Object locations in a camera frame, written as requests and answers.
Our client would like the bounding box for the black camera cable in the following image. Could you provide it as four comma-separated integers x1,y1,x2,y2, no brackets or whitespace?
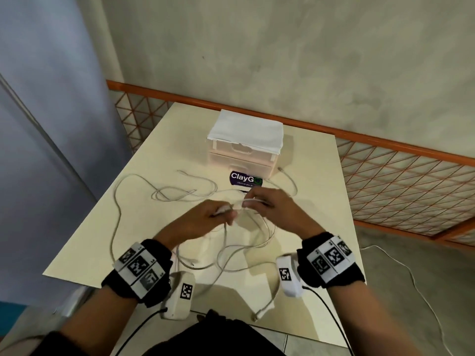
302,285,355,356
111,307,168,356

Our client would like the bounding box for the person's left hand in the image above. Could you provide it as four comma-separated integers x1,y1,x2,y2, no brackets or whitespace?
154,199,238,253

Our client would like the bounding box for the person's black shirt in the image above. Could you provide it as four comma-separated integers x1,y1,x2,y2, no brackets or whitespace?
0,309,286,356

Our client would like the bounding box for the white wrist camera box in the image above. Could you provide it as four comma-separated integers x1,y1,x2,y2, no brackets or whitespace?
160,271,196,321
276,254,305,298

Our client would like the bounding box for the person's left forearm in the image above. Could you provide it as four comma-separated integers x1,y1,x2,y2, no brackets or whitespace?
55,285,164,356

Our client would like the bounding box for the purple round sticker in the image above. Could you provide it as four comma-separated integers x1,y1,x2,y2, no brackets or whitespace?
227,170,264,189

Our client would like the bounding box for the person's right hand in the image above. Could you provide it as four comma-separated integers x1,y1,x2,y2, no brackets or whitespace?
242,187,324,244

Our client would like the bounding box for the thin white floor cable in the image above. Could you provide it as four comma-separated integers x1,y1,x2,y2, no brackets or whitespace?
360,244,455,356

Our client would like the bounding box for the person's right forearm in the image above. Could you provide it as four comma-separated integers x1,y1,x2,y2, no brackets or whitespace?
326,281,424,356

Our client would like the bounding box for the white folded cloth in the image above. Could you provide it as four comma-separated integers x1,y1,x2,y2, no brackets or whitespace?
207,109,285,156

